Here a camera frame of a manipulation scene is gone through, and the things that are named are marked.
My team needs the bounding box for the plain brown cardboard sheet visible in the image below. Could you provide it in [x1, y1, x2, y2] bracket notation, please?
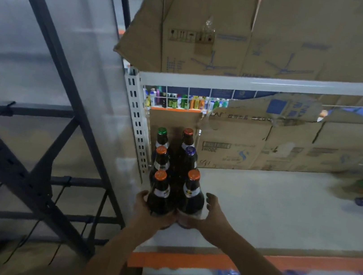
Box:
[143, 103, 206, 166]

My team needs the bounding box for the row of blue shelf labels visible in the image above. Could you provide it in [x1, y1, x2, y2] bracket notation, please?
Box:
[166, 77, 278, 109]

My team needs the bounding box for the large cardboard box fan print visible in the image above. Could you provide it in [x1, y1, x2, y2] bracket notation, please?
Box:
[111, 0, 261, 87]
[241, 0, 363, 96]

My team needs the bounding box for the translucent plastic sheet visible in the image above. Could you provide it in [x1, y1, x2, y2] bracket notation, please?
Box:
[0, 0, 176, 273]

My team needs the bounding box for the dark metal rack frame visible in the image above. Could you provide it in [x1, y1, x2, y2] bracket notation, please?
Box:
[0, 0, 160, 275]

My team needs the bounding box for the person's left forearm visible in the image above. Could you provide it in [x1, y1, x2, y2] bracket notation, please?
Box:
[67, 218, 158, 275]

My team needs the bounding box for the white perforated shelf upright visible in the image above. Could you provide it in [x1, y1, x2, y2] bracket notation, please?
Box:
[110, 66, 164, 175]

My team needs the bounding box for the person's left hand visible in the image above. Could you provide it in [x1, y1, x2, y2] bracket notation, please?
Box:
[129, 188, 182, 244]

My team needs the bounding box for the wide flattened cardboard box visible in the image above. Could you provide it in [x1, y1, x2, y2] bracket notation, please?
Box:
[252, 105, 363, 187]

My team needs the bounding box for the group of standing brown bottles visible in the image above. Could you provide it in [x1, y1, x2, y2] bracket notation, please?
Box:
[146, 123, 204, 192]

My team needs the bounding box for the person's right hand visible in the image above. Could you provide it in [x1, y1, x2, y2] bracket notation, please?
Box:
[174, 189, 241, 245]

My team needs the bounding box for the white metal shelf beam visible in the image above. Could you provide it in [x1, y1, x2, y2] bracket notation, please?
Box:
[137, 46, 363, 119]

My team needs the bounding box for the printed flattened cardboard box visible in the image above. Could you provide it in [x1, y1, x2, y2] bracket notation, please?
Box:
[193, 105, 274, 178]

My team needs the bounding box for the orange-edged white shelf board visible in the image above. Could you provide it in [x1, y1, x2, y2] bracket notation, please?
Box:
[126, 145, 363, 275]

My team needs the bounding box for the orange-capped brown glass bottle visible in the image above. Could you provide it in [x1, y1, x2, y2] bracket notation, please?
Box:
[145, 168, 181, 219]
[173, 167, 210, 231]

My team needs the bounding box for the torn cardboard piece blue print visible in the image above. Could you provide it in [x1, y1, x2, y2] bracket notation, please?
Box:
[225, 83, 324, 133]

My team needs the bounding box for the row of colourful plastic bottles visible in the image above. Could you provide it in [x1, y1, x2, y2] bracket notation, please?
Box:
[142, 84, 231, 119]

